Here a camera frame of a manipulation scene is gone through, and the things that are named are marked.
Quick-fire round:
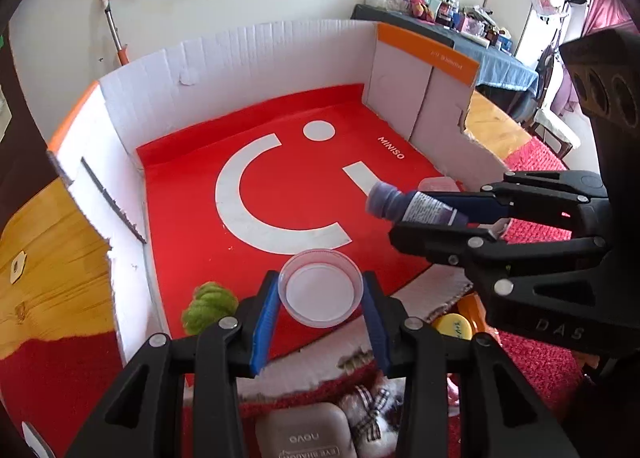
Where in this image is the grey eyeshadow case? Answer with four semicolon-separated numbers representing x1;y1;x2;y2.
255;403;358;458

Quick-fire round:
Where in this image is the side table with dark cloth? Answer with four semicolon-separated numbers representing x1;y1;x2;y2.
350;2;541;113

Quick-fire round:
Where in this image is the dark brown door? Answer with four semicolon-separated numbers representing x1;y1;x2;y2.
0;22;51;233

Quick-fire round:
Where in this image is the small white device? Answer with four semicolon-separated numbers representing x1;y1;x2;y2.
22;420;56;458

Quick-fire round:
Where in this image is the white plush toy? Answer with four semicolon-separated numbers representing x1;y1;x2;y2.
337;383;406;458

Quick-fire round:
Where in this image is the round clear plastic lid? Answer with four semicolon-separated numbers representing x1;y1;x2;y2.
277;249;365;326

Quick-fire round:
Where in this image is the orange packet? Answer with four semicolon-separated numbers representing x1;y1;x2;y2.
457;295;488;333

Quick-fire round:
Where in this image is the red knitted table cloth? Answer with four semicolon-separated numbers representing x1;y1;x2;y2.
0;135;586;458

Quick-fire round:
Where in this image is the white and orange cardboard box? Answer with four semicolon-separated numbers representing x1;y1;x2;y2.
47;20;511;364

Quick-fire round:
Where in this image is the red smiley paper sheet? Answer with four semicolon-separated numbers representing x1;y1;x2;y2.
136;82;463;361

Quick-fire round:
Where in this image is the green pom-pom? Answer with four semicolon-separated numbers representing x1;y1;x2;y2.
180;280;238;336

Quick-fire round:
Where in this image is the blue paint bottle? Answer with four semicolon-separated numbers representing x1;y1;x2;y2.
365;181;511;229

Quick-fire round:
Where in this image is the white cushioned chair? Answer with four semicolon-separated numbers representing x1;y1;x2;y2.
520;108;581;159

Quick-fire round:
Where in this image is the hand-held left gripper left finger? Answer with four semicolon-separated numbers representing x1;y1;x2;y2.
62;270;281;458

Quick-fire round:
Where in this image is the metal broom handle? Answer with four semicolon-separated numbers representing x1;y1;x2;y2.
99;0;132;69

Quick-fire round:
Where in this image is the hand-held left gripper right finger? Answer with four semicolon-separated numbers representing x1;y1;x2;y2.
362;270;581;458

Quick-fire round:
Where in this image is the clutter of small toiletries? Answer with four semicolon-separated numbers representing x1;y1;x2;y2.
365;0;513;51

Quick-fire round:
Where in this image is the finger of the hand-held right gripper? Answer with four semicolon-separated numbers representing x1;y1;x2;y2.
479;170;609;229
389;223;613;289

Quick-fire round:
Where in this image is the yellow round lid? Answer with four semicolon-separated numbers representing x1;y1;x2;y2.
432;313;473;341

